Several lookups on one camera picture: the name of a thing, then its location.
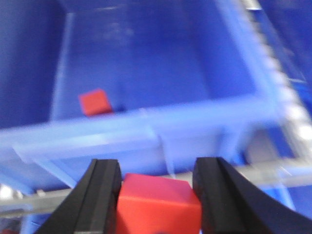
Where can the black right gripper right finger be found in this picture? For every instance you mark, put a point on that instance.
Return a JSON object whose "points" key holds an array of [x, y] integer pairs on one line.
{"points": [[233, 205]]}

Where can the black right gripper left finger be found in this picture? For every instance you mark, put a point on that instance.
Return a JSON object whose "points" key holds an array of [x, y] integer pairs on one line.
{"points": [[91, 207]]}

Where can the red cube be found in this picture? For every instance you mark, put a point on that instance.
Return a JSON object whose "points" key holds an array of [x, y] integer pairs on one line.
{"points": [[157, 205], [95, 102]]}

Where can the red cube in bin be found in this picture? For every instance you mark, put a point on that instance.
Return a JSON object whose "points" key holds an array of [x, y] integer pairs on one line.
{"points": [[95, 102]]}

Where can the blue bin holding cubes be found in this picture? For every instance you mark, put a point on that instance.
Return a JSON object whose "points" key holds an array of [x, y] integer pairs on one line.
{"points": [[185, 78]]}

